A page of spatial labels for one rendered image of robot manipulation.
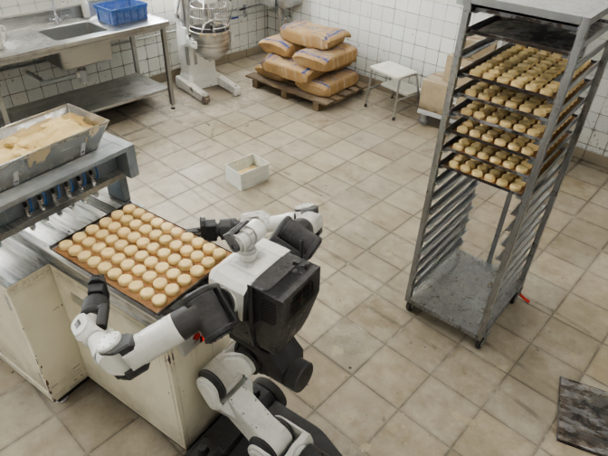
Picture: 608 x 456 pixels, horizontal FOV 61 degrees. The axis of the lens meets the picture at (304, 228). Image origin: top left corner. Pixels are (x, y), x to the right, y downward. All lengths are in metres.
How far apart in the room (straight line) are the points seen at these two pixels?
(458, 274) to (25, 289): 2.38
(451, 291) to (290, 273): 1.81
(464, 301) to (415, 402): 0.71
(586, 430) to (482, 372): 0.54
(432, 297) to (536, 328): 0.65
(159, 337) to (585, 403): 2.29
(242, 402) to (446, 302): 1.45
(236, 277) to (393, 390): 1.51
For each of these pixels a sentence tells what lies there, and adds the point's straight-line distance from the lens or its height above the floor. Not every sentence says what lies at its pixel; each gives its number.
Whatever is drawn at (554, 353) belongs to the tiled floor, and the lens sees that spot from 3.35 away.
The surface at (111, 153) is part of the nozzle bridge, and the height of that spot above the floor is 1.18.
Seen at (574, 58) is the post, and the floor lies 1.67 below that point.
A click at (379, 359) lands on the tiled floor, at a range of 3.00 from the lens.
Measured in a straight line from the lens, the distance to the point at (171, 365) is 2.11.
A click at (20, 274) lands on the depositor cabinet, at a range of 2.42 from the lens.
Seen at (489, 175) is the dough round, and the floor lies 1.06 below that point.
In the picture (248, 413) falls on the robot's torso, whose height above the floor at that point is 0.41.
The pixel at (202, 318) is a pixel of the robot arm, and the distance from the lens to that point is 1.51.
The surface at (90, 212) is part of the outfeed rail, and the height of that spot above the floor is 0.89.
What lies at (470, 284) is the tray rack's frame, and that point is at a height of 0.15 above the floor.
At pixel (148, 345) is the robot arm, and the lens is 1.53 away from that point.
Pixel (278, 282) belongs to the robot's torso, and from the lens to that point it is 1.56.
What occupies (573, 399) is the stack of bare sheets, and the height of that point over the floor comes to 0.02.
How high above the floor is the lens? 2.29
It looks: 37 degrees down
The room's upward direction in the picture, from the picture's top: 2 degrees clockwise
